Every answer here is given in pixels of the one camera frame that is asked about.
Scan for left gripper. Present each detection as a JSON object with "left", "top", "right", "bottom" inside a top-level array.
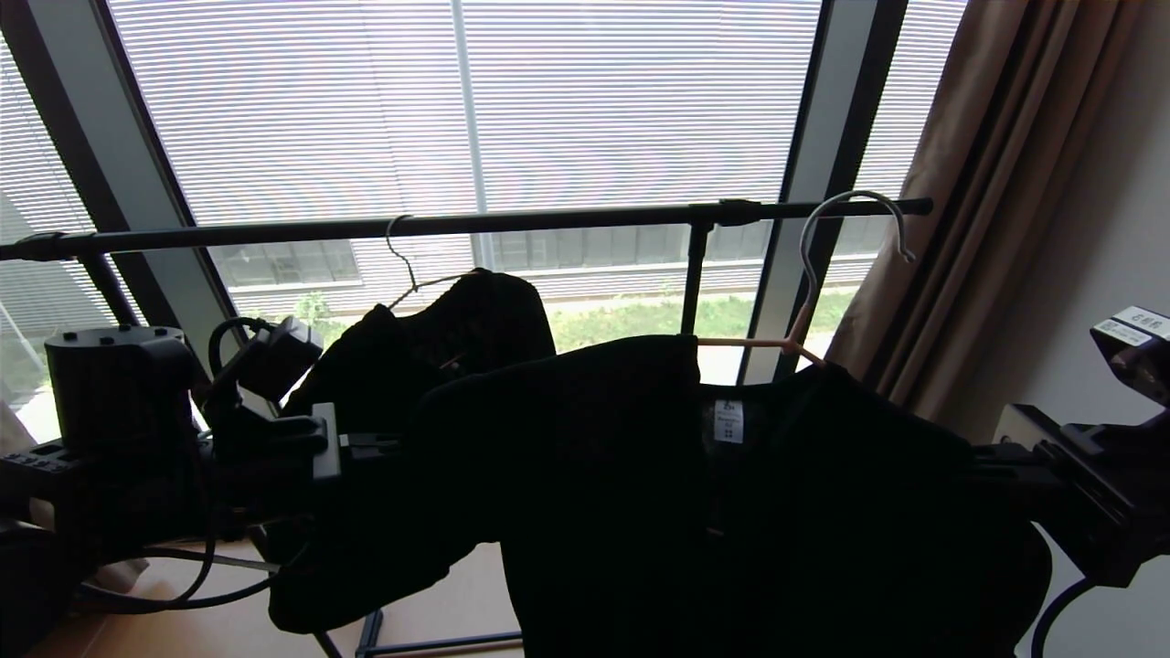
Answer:
[{"left": 206, "top": 402, "right": 403, "bottom": 513}]

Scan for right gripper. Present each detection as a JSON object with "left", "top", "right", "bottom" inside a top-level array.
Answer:
[{"left": 992, "top": 402, "right": 1170, "bottom": 588}]

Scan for black shorts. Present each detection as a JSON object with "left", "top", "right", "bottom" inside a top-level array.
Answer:
[{"left": 268, "top": 268, "right": 558, "bottom": 634}]

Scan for pink clothes hanger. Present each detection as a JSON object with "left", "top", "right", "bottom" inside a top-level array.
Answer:
[
  {"left": 697, "top": 190, "right": 917, "bottom": 366},
  {"left": 386, "top": 215, "right": 476, "bottom": 312}
]

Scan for black garment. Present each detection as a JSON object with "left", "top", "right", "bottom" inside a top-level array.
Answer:
[{"left": 407, "top": 334, "right": 1054, "bottom": 658}]

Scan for black clothes rack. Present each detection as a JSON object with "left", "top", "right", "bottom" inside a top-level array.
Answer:
[{"left": 0, "top": 198, "right": 935, "bottom": 658}]

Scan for brown curtain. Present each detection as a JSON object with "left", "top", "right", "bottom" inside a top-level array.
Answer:
[
  {"left": 823, "top": 0, "right": 1153, "bottom": 421},
  {"left": 0, "top": 398, "right": 149, "bottom": 595}
]

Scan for window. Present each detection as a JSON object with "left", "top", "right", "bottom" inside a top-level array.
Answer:
[{"left": 0, "top": 0, "right": 970, "bottom": 513}]

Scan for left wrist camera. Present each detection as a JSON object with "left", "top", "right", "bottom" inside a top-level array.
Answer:
[{"left": 208, "top": 315, "right": 325, "bottom": 435}]

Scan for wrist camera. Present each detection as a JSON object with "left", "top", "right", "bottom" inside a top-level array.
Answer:
[
  {"left": 1090, "top": 306, "right": 1170, "bottom": 430},
  {"left": 208, "top": 315, "right": 325, "bottom": 435}
]

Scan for black cable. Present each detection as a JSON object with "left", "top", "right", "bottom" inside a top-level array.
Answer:
[
  {"left": 73, "top": 315, "right": 307, "bottom": 615},
  {"left": 1031, "top": 576, "right": 1100, "bottom": 658}
]

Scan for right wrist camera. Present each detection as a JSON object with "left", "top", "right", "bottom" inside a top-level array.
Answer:
[{"left": 1090, "top": 306, "right": 1170, "bottom": 430}]

